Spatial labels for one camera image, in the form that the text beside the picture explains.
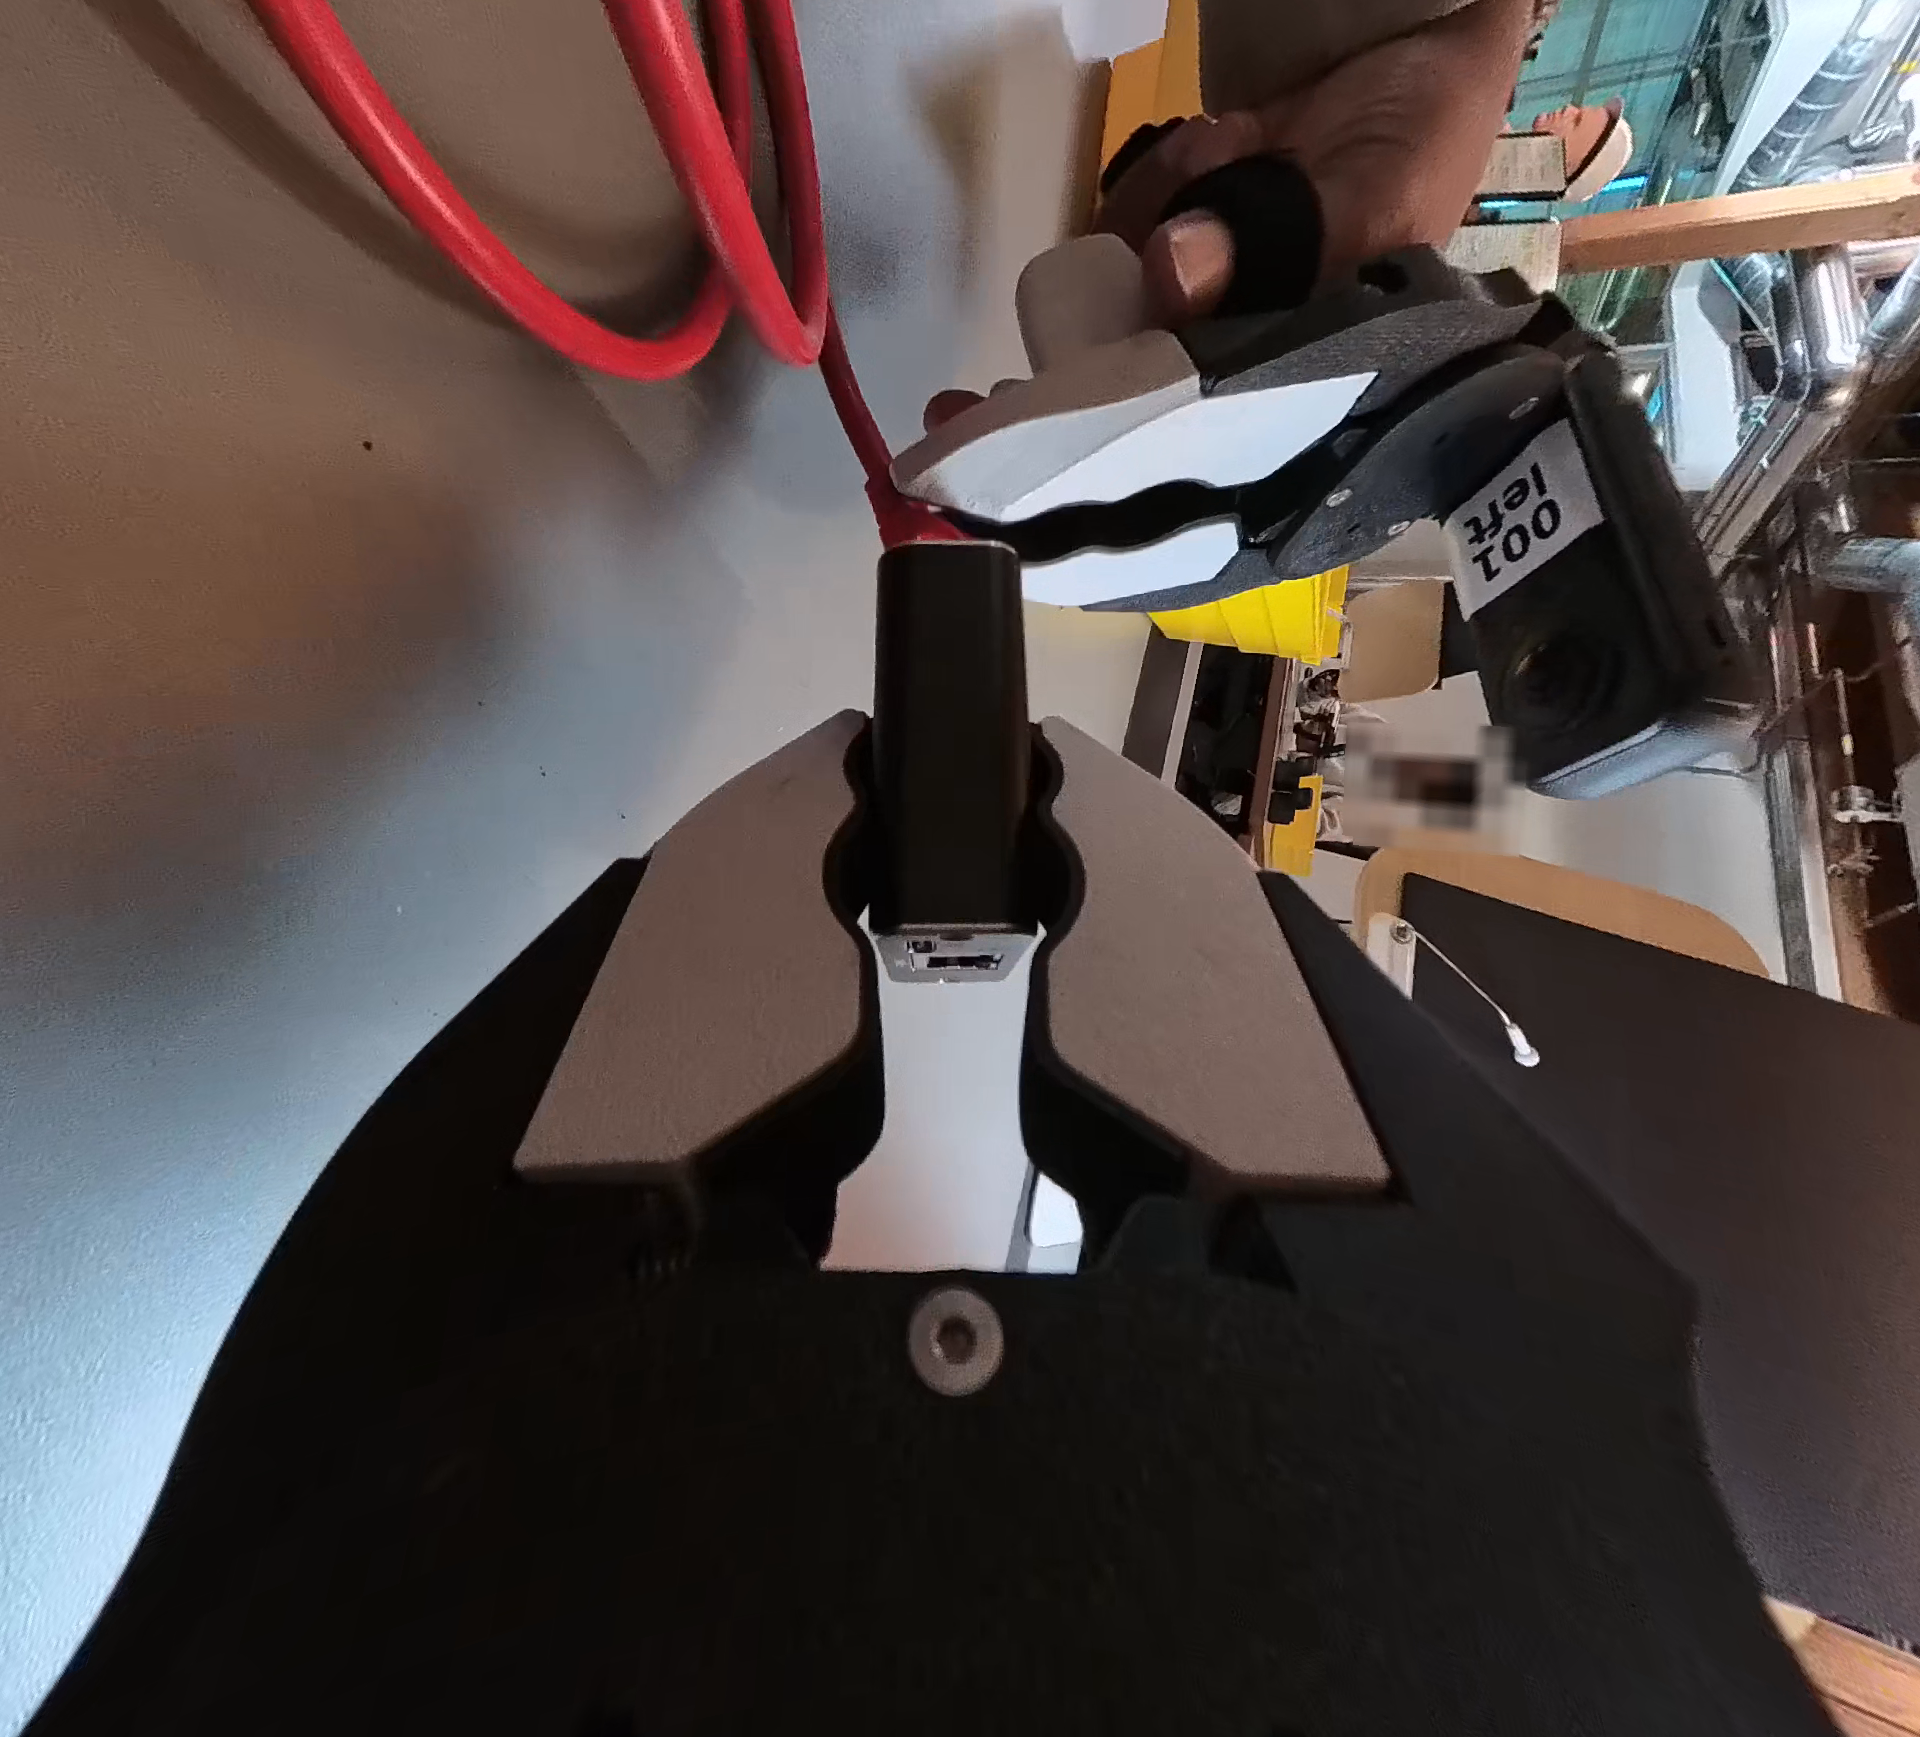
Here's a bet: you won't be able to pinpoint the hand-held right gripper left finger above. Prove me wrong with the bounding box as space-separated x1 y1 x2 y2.
511 711 883 1186

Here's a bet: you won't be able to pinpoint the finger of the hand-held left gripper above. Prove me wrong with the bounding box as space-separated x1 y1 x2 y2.
887 327 1386 527
941 485 1249 608

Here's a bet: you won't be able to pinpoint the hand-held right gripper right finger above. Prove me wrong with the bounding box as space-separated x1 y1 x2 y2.
1032 717 1391 1197

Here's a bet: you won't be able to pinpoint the yellow plastic bin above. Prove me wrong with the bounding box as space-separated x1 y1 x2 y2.
1098 0 1351 655

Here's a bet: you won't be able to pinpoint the black ethernet splitter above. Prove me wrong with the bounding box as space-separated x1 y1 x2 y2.
869 536 1039 987

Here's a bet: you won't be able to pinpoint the red ethernet cable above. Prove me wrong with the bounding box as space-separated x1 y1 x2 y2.
142 0 978 555

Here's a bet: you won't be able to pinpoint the wooden ceiling beam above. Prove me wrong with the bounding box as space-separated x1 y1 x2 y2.
1559 168 1920 272

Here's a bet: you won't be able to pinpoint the silver ceiling pipes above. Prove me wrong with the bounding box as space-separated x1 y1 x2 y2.
1693 245 1920 569

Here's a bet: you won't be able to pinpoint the white tipped wire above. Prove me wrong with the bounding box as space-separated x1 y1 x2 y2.
1386 919 1544 1073

